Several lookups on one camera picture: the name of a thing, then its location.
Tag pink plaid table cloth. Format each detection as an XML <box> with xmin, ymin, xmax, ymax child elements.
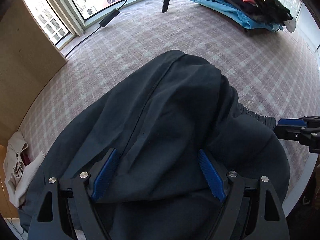
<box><xmin>17</xmin><ymin>0</ymin><xmax>320</xmax><ymax>198</ymax></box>

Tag light blue garment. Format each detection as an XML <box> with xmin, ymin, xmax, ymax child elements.
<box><xmin>190</xmin><ymin>0</ymin><xmax>283</xmax><ymax>32</ymax></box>

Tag beige garment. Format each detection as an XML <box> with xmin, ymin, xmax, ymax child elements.
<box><xmin>3</xmin><ymin>132</ymin><xmax>46</xmax><ymax>208</ymax></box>

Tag dark grey trousers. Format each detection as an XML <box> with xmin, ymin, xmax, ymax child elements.
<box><xmin>20</xmin><ymin>50</ymin><xmax>290</xmax><ymax>239</ymax></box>

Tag dark red garment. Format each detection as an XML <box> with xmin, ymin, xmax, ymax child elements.
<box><xmin>21</xmin><ymin>152</ymin><xmax>31</xmax><ymax>166</ymax></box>

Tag black garment with yellow stripes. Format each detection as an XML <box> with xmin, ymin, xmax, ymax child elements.
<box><xmin>224</xmin><ymin>0</ymin><xmax>293</xmax><ymax>24</ymax></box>

